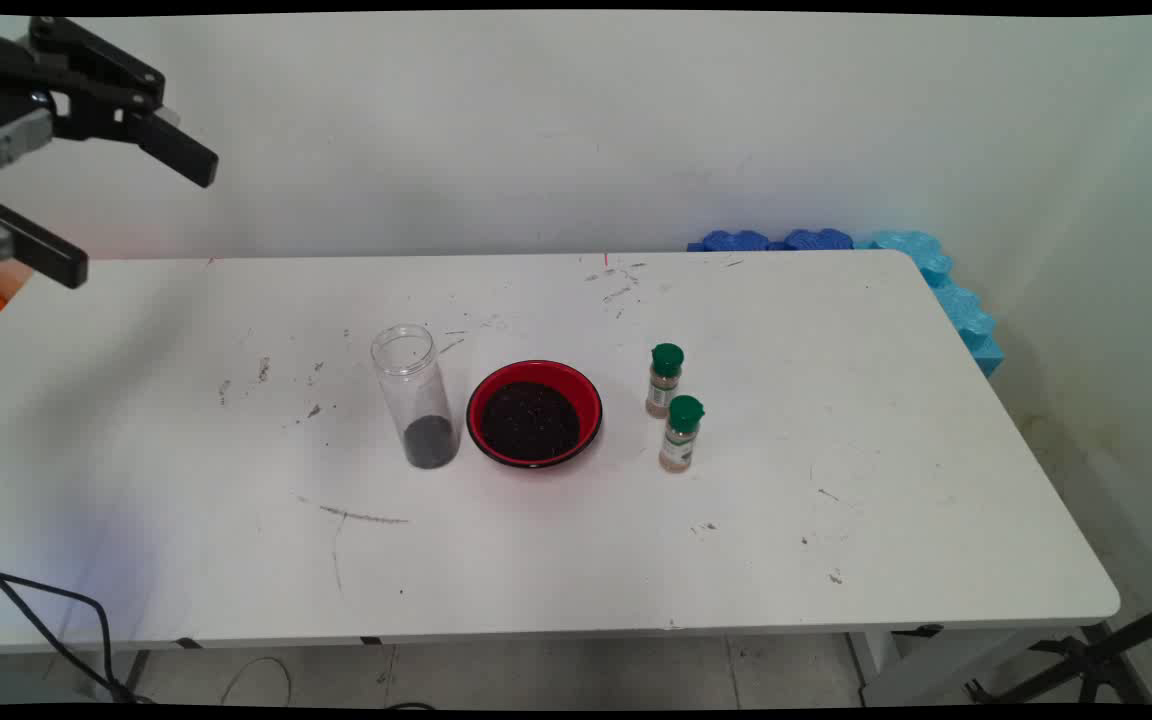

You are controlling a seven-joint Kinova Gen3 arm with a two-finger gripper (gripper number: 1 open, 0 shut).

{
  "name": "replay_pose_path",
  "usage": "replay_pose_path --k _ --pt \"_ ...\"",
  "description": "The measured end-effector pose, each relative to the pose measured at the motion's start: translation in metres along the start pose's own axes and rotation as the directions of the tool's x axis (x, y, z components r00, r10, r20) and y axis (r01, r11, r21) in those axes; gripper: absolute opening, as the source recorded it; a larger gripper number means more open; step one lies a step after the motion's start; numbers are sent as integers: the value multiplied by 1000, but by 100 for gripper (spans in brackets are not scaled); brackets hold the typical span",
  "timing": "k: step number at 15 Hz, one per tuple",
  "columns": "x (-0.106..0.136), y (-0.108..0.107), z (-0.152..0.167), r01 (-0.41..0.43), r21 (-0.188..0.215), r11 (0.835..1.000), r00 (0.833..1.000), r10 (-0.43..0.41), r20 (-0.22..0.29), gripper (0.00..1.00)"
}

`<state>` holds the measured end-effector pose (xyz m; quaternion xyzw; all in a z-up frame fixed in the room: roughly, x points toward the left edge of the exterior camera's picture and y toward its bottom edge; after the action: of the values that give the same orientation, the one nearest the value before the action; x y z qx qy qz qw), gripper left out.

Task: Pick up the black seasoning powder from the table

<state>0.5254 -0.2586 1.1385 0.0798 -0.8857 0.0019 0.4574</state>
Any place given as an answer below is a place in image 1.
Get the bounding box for clear plastic jar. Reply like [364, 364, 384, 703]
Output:
[370, 323, 461, 471]

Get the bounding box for black seeds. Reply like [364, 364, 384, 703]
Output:
[403, 415, 459, 469]
[479, 381, 582, 462]

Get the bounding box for black seeds in bowl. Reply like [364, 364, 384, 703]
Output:
[479, 381, 582, 462]

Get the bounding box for red bowl with black rim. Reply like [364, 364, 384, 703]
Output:
[465, 360, 604, 470]

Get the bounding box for spice bottle with green cap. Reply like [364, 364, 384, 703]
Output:
[645, 343, 685, 419]
[658, 395, 706, 474]

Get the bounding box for light blue foam mat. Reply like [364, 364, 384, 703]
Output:
[854, 230, 1005, 379]

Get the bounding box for black tripod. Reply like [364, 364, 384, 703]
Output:
[966, 592, 1152, 706]

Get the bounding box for black floor cable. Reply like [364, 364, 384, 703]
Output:
[0, 548, 152, 704]

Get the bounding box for thin grey floor wire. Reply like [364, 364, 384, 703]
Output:
[221, 657, 293, 706]

